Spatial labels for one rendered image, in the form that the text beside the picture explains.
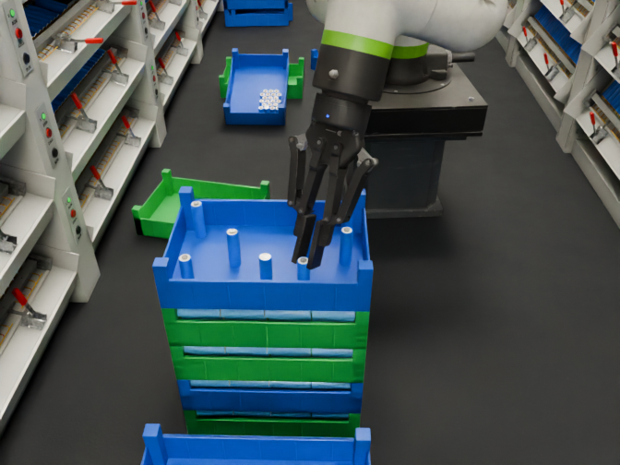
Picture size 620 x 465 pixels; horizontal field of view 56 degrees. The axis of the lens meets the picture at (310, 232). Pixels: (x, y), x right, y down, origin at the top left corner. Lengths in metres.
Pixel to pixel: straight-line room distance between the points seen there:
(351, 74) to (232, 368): 0.49
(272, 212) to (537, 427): 0.61
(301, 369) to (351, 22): 0.52
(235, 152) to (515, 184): 0.85
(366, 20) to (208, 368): 0.56
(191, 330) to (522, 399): 0.64
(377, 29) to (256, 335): 0.46
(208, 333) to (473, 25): 0.56
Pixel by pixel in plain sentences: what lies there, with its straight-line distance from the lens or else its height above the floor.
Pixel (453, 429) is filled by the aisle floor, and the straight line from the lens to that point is 1.14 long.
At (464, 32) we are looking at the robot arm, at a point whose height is 0.67.
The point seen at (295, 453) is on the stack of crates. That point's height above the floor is 0.18.
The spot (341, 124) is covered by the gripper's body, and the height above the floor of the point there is 0.58.
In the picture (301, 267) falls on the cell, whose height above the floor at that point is 0.38.
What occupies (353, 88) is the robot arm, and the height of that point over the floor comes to 0.62.
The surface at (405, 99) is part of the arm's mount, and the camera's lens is 1.37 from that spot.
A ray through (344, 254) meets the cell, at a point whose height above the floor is 0.35.
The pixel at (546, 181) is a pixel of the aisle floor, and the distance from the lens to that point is 1.84.
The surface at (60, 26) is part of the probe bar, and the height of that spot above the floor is 0.51.
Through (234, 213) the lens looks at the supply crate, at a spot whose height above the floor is 0.35.
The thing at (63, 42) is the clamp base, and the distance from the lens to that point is 1.38.
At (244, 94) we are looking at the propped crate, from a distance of 2.13.
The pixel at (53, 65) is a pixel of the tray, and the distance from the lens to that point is 1.32.
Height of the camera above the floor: 0.92
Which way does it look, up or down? 37 degrees down
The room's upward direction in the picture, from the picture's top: straight up
